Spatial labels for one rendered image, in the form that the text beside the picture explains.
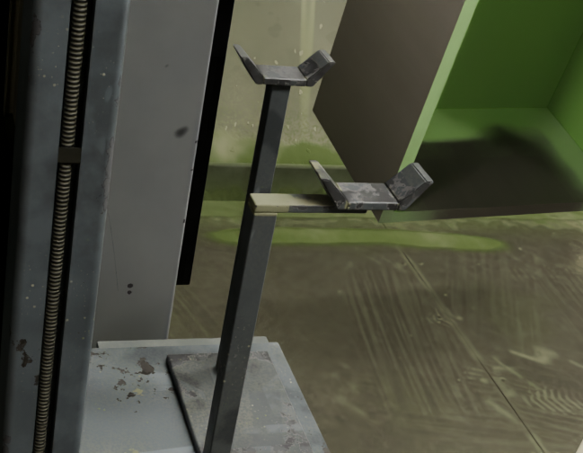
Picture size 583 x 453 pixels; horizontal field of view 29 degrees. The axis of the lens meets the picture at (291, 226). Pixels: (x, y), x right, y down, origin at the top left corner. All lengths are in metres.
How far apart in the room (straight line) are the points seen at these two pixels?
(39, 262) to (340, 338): 1.76
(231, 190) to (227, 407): 2.12
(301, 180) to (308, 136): 0.12
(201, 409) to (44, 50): 0.41
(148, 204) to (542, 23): 1.32
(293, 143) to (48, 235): 2.18
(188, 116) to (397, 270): 1.56
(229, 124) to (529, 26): 0.84
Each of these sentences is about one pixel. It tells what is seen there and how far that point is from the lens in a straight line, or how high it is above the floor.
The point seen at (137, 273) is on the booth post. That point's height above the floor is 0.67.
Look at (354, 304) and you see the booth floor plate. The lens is 2.64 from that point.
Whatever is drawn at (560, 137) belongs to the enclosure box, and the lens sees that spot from 2.57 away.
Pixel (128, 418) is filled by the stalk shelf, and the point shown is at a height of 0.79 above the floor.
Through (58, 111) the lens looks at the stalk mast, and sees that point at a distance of 0.74.
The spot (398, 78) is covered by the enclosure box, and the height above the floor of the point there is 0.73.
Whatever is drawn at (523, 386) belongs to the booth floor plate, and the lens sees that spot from 2.53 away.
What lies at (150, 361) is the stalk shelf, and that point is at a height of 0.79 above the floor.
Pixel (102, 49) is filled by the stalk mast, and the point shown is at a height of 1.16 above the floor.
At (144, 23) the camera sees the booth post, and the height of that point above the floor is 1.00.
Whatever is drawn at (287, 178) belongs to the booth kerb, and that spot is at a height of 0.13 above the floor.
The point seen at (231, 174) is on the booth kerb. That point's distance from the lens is 2.89.
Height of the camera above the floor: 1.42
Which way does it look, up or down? 28 degrees down
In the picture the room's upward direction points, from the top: 12 degrees clockwise
